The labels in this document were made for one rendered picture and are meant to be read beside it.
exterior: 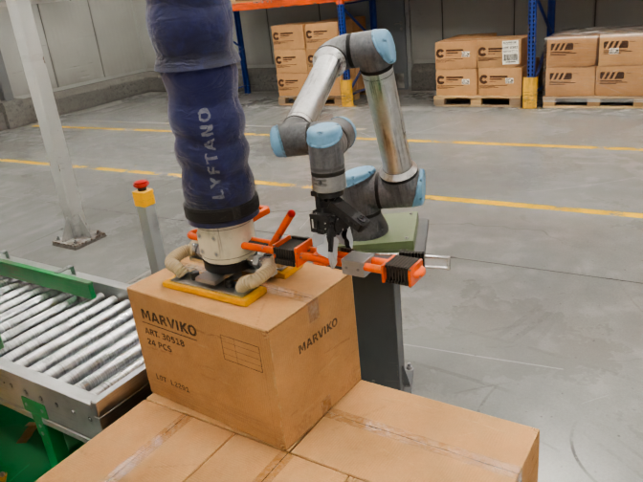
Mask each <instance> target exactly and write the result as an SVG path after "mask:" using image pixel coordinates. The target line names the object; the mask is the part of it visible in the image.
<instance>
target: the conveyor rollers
mask: <svg viewBox="0 0 643 482"><path fill-rule="evenodd" d="M0 335H1V338H2V341H3V343H4V348H2V349H0V357H1V358H3V359H6V360H9V361H11V362H15V363H18V364H20V365H23V366H25V367H28V368H30V369H32V370H35V371H37V372H40V373H42V374H45V375H48V376H50V377H53V378H55V379H58V380H60V381H63V382H65V383H69V384H71V385H74V386H76V387H79V388H81V389H84V390H86V391H90V392H92V393H94V394H97V395H100V394H101V393H102V392H103V391H105V390H106V389H108V388H109V387H110V386H112V385H113V384H115V383H117V382H118V381H120V380H121V379H122V378H124V377H125V376H127V375H128V374H130V373H131V372H133V371H134V370H136V369H137V368H138V367H140V366H141V365H143V364H144V357H142V355H143V353H142V349H141V346H140V341H139V337H138V333H137V329H136V325H135V321H134V317H133V313H132V309H131V305H130V301H129V300H128V299H125V300H123V301H121V302H120V303H119V301H118V299H117V298H116V297H115V296H110V297H108V298H107V299H105V296H104V294H103V293H97V297H96V298H94V299H89V298H85V297H81V296H75V295H71V294H67V293H64V292H61V291H57V290H54V289H50V288H46V287H43V286H39V285H35V284H32V283H29V282H25V281H21V280H18V279H14V278H10V277H7V276H3V275H0ZM130 363H131V364H130ZM129 364H130V365H129ZM126 366H127V367H126ZM121 370H122V371H121ZM119 371H120V372H119ZM118 372H119V373H118ZM116 373H117V374H116ZM115 374H116V375H115ZM112 376H113V377H112ZM109 378H110V379H109ZM92 389H93V390H92ZM91 390H92V391H91Z"/></svg>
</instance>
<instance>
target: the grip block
mask: <svg viewBox="0 0 643 482"><path fill-rule="evenodd" d="M291 237H292V239H291ZM272 246H273V253H274V259H275V263H276V264H280V265H285V266H290V267H295V266H296V267H297V268H298V267H300V266H301V265H302V264H304V263H305V262H307V261H308V260H302V259H299V254H300V253H301V252H307V248H308V247H313V242H312V238H309V237H302V236H296V235H292V236H291V235H290V234H288V235H287V236H285V237H283V238H282V239H280V240H279V241H277V242H276V243H275V244H273V245H272ZM295 263H296V264H295Z"/></svg>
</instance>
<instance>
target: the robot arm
mask: <svg viewBox="0 0 643 482"><path fill-rule="evenodd" d="M395 61H396V51H395V44H394V41H393V38H392V35H391V33H390V32H389V31H388V30H386V29H378V30H377V29H373V30H371V31H364V32H357V33H345V34H342V35H339V36H336V37H334V38H332V39H330V40H328V41H326V42H325V43H323V44H322V45H321V46H320V47H319V48H318V49H317V50H316V52H315V54H314V56H313V68H312V70H311V72H310V74H309V76H308V77H307V79H306V80H305V82H304V84H303V86H302V88H301V90H300V92H299V95H298V96H297V98H296V100H295V102H294V104H293V106H292V108H291V110H290V112H289V114H288V116H287V118H286V119H285V120H284V122H283V123H282V125H275V126H273V127H272V128H271V131H270V142H271V146H272V149H273V152H274V153H275V155H276V156H277V157H285V158H287V157H294V156H305V155H309V161H310V169H311V178H312V186H313V190H311V196H315V202H316V209H314V210H313V212H311V213H310V214H309V217H310V226H311V231H312V232H317V233H318V234H325V233H326V236H325V237H324V242H323V244H321V245H319V246H317V252H318V253H319V254H321V255H323V256H325V257H327V258H328V259H329V264H330V267H331V269H334V268H335V266H336V265H337V263H338V261H337V256H338V246H339V243H341V244H343V245H345V246H346V247H347V248H350V249H352V248H353V241H368V240H373V239H376V238H379V237H381V236H383V235H385V234H386V233H387V232H388V223H387V221H386V219H385V217H384V216H383V214H382V212H381V208H413V207H419V206H422V205H423V204H424V201H425V193H426V175H425V170H424V169H422V168H420V169H418V168H417V164H416V162H415V161H413V160H411V159H410V151H409V146H408V141H407V136H406V130H405V125H404V121H403V116H402V111H401V106H400V101H399V96H398V91H397V86H396V81H395V76H394V72H393V63H394V62H395ZM351 68H352V69H353V68H360V71H361V74H362V76H363V81H364V85H365V88H366V96H367V101H368V105H369V109H370V114H371V117H372V121H373V126H374V130H375V134H376V139H377V143H378V147H379V151H380V155H381V160H382V164H383V166H382V167H381V169H380V172H376V169H375V167H374V166H371V165H364V166H359V167H355V168H352V169H349V170H347V171H345V166H344V153H345V151H346V150H347V149H348V148H350V147H351V146H352V145H353V143H354V142H355V140H356V136H357V131H356V127H355V125H354V123H353V122H352V121H351V120H350V119H348V118H346V117H335V118H332V119H331V120H322V121H317V120H318V118H319V116H320V114H321V112H322V108H323V107H324V105H325V102H326V100H327V98H328V96H329V94H330V91H331V89H332V87H333V85H334V82H335V80H336V78H337V77H340V76H341V75H342V74H343V73H344V71H346V70H348V69H351ZM340 196H343V199H342V198H341V197H340ZM315 212H316V213H315ZM312 219H313V224H314V228H313V227H312Z"/></svg>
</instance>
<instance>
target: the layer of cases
mask: <svg viewBox="0 0 643 482"><path fill-rule="evenodd" d="M539 445H540V430H539V429H537V428H534V427H529V426H525V425H521V424H518V423H514V422H511V421H507V420H503V419H500V418H497V417H494V416H490V415H486V414H483V413H479V412H476V411H472V410H469V409H466V408H462V407H459V406H455V405H449V404H445V403H442V402H438V401H435V400H432V399H428V398H425V397H421V396H417V395H414V394H410V393H408V392H404V391H400V390H397V389H393V388H390V387H386V386H382V385H379V384H376V383H370V382H366V381H363V380H360V381H359V382H358V383H357V384H356V385H355V386H354V387H353V388H352V389H351V390H350V391H349V392H348V393H346V394H345V395H344V396H343V397H342V398H341V399H340V400H339V401H338V402H337V403H336V404H335V405H334V406H333V407H332V408H331V409H330V410H329V411H328V412H326V413H325V414H324V415H323V416H322V417H321V418H320V419H319V420H318V422H317V423H316V424H314V425H313V426H312V427H311V428H310V429H309V430H308V431H306V432H305V433H304V434H303V435H302V436H301V437H300V438H299V439H298V441H297V442H296V443H295V444H294V445H293V446H292V447H291V448H289V449H288V450H286V451H285V450H283V449H279V448H277V447H275V446H272V445H270V444H268V443H266V442H263V441H261V440H259V439H257V438H254V437H253V436H251V435H249V434H246V433H244V432H242V431H240V430H237V429H235V428H233V427H229V426H227V425H225V424H223V423H220V422H218V421H216V420H214V419H212V418H210V417H208V416H206V415H203V414H201V413H199V412H197V411H194V410H192V409H190V408H188V407H185V406H183V405H180V404H177V403H175V402H173V401H171V400H169V399H167V398H165V397H163V396H160V395H158V394H156V393H152V394H151V395H150V396H148V397H147V398H146V400H143V401H142V402H140V403H139V404H138V405H136V406H135V407H133V408H132V409H131V410H129V411H128V412H127V413H125V414H124V415H123V416H122V417H121V418H120V419H118V420H117V421H116V422H114V423H113V424H112V425H110V426H109V427H107V428H106V429H105V430H103V431H102V432H101V433H99V434H98V435H97V436H95V437H94V438H93V439H91V440H90V441H89V442H87V443H86V444H84V445H83V446H82V447H80V448H79V449H77V450H76V451H75V452H73V453H72V454H71V455H69V456H68V457H67V458H65V459H64V460H63V461H61V462H60V463H59V464H57V465H56V466H55V467H53V468H52V469H51V470H49V471H48V472H46V473H45V474H44V475H42V476H41V477H40V478H38V479H37V480H36V481H34V482H538V470H539Z"/></svg>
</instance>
